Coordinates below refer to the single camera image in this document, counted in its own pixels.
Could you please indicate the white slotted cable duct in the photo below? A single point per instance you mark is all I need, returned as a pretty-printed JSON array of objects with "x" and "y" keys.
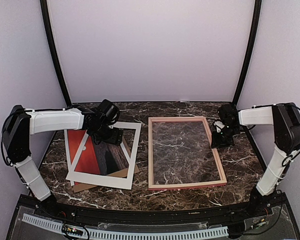
[{"x": 124, "y": 232}]

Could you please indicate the right black enclosure post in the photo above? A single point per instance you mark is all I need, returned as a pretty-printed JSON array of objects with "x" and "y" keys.
[{"x": 249, "y": 51}]

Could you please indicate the brown cardboard backing board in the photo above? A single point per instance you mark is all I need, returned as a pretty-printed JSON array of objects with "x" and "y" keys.
[{"x": 78, "y": 187}]

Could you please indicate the clear acrylic sheet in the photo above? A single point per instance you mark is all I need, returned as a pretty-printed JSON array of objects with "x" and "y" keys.
[{"x": 182, "y": 153}]

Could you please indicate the small circuit board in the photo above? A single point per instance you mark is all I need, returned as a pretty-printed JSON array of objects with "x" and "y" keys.
[
  {"x": 258, "y": 224},
  {"x": 67, "y": 229}
]

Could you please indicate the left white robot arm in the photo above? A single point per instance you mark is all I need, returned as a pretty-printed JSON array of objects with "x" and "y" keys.
[{"x": 22, "y": 123}]

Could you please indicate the white mat board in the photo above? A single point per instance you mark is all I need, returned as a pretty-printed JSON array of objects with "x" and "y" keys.
[{"x": 106, "y": 180}]

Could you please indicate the pink wooden picture frame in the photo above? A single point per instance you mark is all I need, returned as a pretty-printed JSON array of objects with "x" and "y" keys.
[{"x": 152, "y": 186}]

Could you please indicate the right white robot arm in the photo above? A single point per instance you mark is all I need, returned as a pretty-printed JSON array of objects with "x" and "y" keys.
[{"x": 285, "y": 119}]

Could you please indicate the black front rail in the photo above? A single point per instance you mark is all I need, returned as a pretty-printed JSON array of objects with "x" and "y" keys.
[{"x": 233, "y": 215}]

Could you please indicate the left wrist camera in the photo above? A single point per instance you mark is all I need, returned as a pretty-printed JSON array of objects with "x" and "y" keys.
[{"x": 109, "y": 111}]

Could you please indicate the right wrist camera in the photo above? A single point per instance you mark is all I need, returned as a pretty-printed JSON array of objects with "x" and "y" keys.
[{"x": 228, "y": 114}]

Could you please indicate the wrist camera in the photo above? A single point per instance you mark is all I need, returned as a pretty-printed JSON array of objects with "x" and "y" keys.
[
  {"x": 109, "y": 111},
  {"x": 228, "y": 114}
]

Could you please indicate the left black enclosure post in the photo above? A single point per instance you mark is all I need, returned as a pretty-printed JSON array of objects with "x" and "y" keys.
[{"x": 53, "y": 52}]

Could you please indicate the black enclosure post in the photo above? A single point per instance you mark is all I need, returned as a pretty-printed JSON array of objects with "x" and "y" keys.
[
  {"x": 53, "y": 52},
  {"x": 249, "y": 51}
]

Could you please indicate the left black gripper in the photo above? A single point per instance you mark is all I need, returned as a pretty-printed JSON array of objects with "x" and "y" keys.
[{"x": 116, "y": 138}]

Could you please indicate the left small circuit board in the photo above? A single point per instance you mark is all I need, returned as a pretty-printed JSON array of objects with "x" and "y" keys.
[{"x": 67, "y": 229}]

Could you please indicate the right small circuit board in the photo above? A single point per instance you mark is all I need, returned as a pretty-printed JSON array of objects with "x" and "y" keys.
[{"x": 258, "y": 224}]

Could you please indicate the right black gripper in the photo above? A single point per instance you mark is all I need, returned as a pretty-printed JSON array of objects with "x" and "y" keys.
[{"x": 218, "y": 143}]

